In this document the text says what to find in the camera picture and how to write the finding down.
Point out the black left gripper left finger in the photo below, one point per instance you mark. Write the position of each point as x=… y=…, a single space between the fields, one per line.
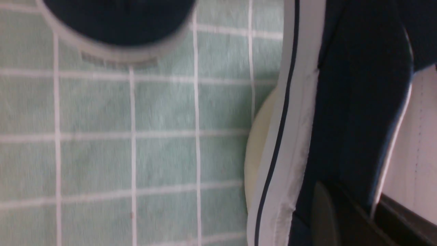
x=336 y=220

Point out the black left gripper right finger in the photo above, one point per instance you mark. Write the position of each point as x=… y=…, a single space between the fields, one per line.
x=403 y=226

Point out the navy slip-on shoe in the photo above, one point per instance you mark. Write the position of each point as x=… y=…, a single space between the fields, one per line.
x=120 y=31
x=355 y=107

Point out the cream slide left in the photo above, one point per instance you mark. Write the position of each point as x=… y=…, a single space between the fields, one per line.
x=255 y=145

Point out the green checkered cloth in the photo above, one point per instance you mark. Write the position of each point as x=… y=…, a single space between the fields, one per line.
x=152 y=155

